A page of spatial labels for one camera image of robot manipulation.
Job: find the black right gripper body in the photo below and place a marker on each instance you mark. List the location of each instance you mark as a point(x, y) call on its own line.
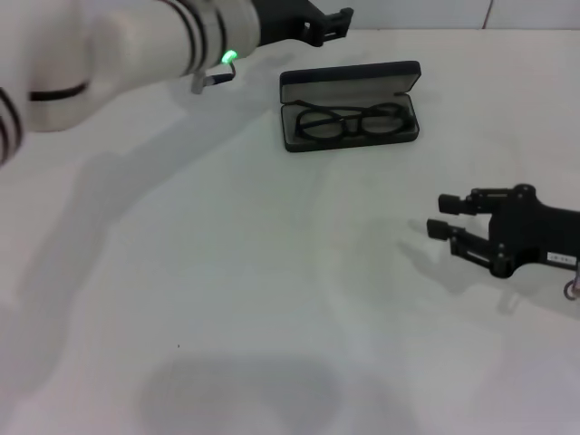
point(534, 231)

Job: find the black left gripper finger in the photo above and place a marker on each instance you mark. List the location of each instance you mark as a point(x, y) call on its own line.
point(340, 15)
point(333, 32)

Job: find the black glasses case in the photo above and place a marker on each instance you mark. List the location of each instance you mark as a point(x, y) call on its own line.
point(349, 77)

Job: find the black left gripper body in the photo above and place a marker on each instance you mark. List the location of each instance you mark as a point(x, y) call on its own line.
point(290, 20)

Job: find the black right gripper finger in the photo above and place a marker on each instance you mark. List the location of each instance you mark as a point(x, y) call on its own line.
point(451, 204)
point(437, 229)

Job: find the black glasses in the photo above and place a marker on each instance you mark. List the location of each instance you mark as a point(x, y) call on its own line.
point(351, 120)

